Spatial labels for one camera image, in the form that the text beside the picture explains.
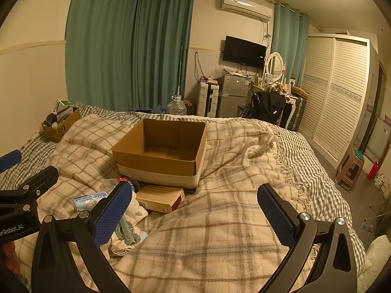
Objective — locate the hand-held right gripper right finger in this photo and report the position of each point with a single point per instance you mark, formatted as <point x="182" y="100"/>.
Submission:
<point x="275" y="216"/>

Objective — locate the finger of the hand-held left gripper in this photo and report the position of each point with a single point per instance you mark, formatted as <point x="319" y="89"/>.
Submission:
<point x="9" y="160"/>
<point x="39" y="180"/>

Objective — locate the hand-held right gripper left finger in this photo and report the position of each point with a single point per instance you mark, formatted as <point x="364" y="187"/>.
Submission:
<point x="113" y="210"/>

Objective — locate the white cloth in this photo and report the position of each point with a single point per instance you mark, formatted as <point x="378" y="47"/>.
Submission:
<point x="136" y="209"/>

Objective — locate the grey-green plastic clip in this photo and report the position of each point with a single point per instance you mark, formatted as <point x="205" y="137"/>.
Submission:
<point x="126" y="230"/>

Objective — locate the blue printed packet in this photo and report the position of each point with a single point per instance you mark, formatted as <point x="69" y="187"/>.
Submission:
<point x="87" y="201"/>

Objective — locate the clear plastic swab jar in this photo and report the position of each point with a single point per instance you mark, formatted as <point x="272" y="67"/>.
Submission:
<point x="134" y="184"/>

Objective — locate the orange cardboard packet box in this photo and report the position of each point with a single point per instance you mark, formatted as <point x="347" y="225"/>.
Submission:
<point x="158" y="197"/>

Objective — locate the large cardboard box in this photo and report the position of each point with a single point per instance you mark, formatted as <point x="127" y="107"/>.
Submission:
<point x="146" y="158"/>

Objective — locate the person's left hand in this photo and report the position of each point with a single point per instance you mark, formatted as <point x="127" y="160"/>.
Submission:
<point x="10" y="258"/>

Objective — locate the small cardboard box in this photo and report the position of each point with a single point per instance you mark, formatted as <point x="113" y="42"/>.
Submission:
<point x="61" y="128"/>

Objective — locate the black round object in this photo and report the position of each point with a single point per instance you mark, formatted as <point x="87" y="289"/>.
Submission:
<point x="51" y="118"/>

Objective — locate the beige plaid blanket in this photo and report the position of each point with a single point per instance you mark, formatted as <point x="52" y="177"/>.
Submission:
<point x="213" y="226"/>

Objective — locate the white and green carton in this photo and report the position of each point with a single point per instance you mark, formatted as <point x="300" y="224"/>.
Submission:
<point x="64" y="103"/>

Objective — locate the brown plastic stool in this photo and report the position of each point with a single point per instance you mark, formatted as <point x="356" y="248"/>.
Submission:
<point x="348" y="171"/>

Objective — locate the dark suitcase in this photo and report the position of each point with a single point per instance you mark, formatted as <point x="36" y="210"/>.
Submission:
<point x="297" y="113"/>

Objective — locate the white pillow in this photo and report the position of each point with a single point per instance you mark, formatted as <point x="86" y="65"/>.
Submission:
<point x="374" y="259"/>

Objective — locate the red fire extinguisher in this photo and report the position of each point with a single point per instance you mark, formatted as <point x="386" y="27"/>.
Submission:
<point x="373" y="171"/>

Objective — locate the black jacket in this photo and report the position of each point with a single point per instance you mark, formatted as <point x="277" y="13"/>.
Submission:
<point x="267" y="105"/>

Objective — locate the white vanity table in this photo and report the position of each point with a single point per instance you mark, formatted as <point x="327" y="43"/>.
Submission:
<point x="291" y="103"/>

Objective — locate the clear water jug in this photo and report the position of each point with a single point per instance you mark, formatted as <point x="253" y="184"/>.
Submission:
<point x="177" y="106"/>

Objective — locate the silver small fridge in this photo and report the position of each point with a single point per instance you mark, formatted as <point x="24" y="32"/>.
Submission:
<point x="233" y="97"/>

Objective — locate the blonde fluffy item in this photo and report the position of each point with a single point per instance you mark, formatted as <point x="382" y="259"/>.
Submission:
<point x="276" y="89"/>

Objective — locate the dark patterned bag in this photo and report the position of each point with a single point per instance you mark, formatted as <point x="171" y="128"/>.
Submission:
<point x="190" y="106"/>

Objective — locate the white louvred wardrobe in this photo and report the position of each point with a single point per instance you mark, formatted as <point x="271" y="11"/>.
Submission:
<point x="333" y="97"/>

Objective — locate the white ribbed suitcase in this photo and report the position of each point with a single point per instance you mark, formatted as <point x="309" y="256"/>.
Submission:
<point x="204" y="99"/>

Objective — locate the green curtain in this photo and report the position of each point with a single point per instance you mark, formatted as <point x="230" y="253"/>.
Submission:
<point x="100" y="42"/>
<point x="162" y="52"/>
<point x="290" y="45"/>

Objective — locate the white oval vanity mirror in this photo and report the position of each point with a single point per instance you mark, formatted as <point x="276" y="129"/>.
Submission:
<point x="275" y="65"/>

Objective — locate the clear plastic bag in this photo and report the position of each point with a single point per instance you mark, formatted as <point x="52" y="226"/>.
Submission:
<point x="217" y="72"/>

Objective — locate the white pole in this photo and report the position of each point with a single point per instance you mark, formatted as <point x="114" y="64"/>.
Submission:
<point x="180" y="70"/>

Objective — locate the white air conditioner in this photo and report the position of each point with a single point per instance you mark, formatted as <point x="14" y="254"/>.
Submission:
<point x="244" y="6"/>

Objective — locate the black wall television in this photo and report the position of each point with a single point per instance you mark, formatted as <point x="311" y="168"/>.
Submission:
<point x="243" y="52"/>

